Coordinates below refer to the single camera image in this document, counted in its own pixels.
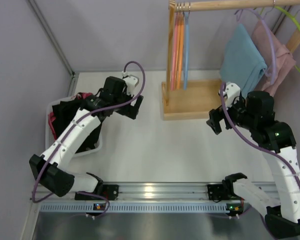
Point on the white laundry basket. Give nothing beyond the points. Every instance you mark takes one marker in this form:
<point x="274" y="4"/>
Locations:
<point x="49" y="133"/>

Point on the pink trousers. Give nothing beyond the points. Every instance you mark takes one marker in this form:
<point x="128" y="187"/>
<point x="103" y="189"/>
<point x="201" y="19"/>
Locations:
<point x="284" y="59"/>

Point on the pink patterned garment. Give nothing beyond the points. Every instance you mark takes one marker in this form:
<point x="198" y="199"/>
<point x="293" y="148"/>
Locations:
<point x="83" y="95"/>

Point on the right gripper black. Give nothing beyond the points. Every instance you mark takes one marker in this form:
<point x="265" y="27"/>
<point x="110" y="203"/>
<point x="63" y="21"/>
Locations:
<point x="220" y="117"/>

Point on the orange clothes hanger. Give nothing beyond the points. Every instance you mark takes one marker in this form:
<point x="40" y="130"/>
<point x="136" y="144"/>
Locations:
<point x="180" y="50"/>

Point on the wooden clothes rack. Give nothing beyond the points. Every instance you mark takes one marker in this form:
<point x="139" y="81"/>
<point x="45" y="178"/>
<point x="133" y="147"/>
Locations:
<point x="199" y="98"/>

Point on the pink clothes hanger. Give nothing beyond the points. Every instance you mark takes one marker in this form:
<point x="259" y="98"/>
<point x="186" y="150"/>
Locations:
<point x="174" y="53"/>

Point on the black clothes pile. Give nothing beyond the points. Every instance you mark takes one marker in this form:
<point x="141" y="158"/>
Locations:
<point x="64" y="114"/>

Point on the aluminium mounting rail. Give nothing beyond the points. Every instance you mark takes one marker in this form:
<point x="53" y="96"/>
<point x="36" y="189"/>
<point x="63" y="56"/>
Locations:
<point x="229" y="197"/>

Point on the blue trousers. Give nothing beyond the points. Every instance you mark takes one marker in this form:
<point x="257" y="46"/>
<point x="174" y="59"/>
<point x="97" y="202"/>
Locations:
<point x="243" y="64"/>

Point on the purple clothes hanger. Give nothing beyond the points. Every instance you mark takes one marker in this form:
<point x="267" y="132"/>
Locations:
<point x="272" y="70"/>

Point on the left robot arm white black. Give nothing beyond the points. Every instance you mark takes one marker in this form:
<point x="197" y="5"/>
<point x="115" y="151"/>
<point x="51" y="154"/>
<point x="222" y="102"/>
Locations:
<point x="49" y="168"/>

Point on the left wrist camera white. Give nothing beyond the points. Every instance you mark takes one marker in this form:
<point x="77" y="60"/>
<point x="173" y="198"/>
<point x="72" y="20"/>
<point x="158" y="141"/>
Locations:
<point x="131" y="82"/>

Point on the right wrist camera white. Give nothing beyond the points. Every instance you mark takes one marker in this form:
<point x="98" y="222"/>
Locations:
<point x="230" y="93"/>

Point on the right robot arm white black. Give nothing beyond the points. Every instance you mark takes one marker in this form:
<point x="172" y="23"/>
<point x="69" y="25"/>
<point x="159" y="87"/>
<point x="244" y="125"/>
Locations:
<point x="253" y="119"/>

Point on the blue clothes hanger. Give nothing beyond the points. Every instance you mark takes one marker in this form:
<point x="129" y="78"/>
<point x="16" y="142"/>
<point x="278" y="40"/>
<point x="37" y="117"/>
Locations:
<point x="186" y="50"/>

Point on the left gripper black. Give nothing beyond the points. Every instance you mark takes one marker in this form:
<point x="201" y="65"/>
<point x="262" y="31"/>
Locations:
<point x="131" y="107"/>

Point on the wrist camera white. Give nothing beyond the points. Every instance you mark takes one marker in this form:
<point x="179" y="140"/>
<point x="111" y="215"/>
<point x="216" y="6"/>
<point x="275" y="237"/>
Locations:
<point x="131" y="82"/>
<point x="230" y="93"/>

